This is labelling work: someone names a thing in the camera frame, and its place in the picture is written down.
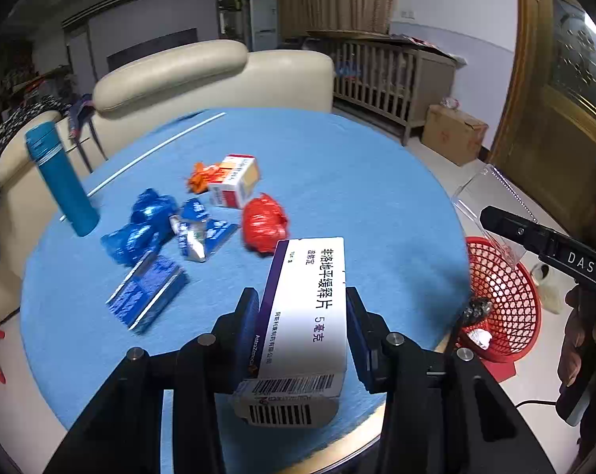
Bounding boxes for red crumpled plastic bag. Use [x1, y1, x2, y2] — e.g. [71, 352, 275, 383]
[242, 192, 289, 256]

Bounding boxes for clear plastic container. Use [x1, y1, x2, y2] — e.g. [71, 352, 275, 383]
[450, 164, 538, 270]

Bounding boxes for orange wrapper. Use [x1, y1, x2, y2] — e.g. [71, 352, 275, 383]
[186, 162, 229, 194]

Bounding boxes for red items on crib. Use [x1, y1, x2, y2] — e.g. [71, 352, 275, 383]
[397, 34, 451, 57]

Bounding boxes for wooden crib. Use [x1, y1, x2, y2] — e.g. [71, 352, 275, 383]
[308, 30, 457, 146]

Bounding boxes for silver blue blister packet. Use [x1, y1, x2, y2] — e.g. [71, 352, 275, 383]
[169, 214, 239, 261]

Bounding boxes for white purple medicine box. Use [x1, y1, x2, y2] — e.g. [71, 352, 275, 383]
[231, 237, 349, 428]

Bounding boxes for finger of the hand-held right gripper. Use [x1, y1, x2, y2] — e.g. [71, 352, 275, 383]
[479, 206, 555, 258]

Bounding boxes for white standing air conditioner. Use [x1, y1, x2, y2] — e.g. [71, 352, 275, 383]
[248, 0, 279, 53]

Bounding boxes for cream leather sofa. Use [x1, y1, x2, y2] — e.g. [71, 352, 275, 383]
[0, 39, 335, 329]

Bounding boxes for brown cardboard box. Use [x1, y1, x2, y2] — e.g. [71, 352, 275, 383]
[421, 103, 489, 166]

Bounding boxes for dark patterned cloth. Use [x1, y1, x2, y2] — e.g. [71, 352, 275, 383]
[0, 94, 66, 218]

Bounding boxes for blue crumpled wrapper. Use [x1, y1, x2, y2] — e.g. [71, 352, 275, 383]
[100, 222, 165, 265]
[131, 188, 177, 225]

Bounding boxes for glass display cabinet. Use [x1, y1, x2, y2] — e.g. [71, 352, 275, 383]
[215, 0, 246, 43]

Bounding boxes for blue tablecloth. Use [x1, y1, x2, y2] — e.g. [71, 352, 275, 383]
[19, 107, 471, 474]

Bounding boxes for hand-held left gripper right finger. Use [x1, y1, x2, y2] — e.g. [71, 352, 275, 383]
[344, 286, 558, 474]

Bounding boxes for person's right hand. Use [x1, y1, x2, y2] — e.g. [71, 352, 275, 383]
[557, 286, 596, 388]

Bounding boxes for red mesh basket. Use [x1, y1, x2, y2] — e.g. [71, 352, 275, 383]
[458, 237, 543, 363]

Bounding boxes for wooden door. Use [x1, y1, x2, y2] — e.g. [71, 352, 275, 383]
[488, 0, 596, 198]

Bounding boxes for blue thermos bottle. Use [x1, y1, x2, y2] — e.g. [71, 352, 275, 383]
[25, 123, 100, 237]

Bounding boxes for black crumpled wrapper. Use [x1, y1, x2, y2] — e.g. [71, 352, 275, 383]
[463, 296, 493, 329]

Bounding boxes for white slipper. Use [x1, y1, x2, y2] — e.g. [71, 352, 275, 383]
[530, 263, 566, 315]

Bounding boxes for thin white rod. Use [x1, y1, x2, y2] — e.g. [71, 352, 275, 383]
[60, 112, 227, 221]

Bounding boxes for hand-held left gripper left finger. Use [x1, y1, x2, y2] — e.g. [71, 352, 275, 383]
[46, 286, 261, 474]

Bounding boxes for flattened blue box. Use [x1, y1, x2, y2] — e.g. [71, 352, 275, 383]
[105, 252, 190, 333]

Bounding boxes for blue white torn packet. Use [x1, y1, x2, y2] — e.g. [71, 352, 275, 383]
[179, 197, 211, 223]

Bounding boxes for red white medicine box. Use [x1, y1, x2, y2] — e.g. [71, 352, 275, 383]
[207, 154, 261, 209]

